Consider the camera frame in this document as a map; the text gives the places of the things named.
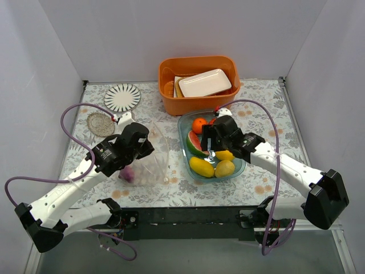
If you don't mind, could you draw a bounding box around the clear zip top bag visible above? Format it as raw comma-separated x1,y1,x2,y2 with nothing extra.
129,122,169,186

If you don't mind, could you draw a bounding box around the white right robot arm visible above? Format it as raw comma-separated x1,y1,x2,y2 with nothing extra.
201,115,349,229

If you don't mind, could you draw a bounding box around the white rectangular tray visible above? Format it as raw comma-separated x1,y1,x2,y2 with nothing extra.
177,68,232,98

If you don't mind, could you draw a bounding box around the clear blue glass tray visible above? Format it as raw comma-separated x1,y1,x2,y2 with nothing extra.
177,109,246,183

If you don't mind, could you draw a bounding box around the orange plastic basin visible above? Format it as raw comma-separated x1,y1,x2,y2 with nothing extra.
159,55,241,116

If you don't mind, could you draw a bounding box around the yellow mango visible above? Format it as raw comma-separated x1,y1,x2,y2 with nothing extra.
189,157,214,178

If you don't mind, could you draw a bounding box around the watermelon slice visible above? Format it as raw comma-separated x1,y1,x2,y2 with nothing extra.
186,130,209,157

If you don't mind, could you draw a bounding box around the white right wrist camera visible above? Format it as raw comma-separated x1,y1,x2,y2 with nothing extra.
214,107,232,118

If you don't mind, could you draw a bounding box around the yellow lemon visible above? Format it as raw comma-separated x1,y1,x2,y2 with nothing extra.
215,150,234,162

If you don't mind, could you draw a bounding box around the brown speckled plate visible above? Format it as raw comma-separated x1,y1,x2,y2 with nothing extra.
86,112,115,137

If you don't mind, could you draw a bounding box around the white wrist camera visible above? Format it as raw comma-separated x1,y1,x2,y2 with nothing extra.
214,107,232,118
112,111,135,126

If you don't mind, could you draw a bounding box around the blue striped white plate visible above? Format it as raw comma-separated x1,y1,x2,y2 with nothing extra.
104,83,141,112

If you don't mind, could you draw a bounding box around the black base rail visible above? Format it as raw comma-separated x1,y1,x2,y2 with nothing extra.
98,205,296,249

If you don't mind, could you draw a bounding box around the orange mandarin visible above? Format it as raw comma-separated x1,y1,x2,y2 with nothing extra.
192,117,208,135

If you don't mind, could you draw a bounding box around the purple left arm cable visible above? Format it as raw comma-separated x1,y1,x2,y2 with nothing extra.
4,102,137,261

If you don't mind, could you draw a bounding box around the yellow pear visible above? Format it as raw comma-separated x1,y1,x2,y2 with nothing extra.
214,160,235,178

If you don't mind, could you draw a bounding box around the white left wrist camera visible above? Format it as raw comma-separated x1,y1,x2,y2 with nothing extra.
112,111,135,126

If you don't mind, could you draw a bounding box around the purple sweet potato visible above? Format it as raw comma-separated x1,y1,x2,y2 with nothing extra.
118,166,135,183

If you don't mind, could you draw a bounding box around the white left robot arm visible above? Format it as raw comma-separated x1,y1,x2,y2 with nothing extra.
15,122,154,253

